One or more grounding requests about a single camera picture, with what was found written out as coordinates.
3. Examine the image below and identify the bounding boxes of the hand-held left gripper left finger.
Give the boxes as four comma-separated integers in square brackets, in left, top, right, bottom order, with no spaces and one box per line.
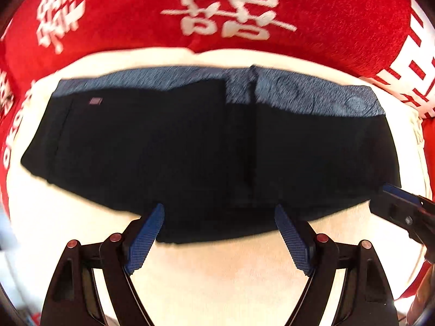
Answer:
[40,203,166,326]

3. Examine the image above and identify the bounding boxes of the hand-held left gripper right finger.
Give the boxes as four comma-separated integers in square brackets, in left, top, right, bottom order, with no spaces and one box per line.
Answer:
[275,204,399,326]

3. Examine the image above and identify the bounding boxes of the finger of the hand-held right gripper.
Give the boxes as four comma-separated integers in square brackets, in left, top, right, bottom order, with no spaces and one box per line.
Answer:
[369,192,425,236]
[382,183,435,211]

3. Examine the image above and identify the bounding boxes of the black pants with blue stripes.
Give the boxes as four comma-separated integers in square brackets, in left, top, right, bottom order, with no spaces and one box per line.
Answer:
[20,64,402,245]

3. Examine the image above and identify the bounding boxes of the cream blanket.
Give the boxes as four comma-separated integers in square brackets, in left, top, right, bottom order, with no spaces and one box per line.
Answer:
[0,46,433,326]

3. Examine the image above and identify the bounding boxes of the red printed blanket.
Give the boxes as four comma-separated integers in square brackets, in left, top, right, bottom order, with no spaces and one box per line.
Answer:
[0,0,435,299]

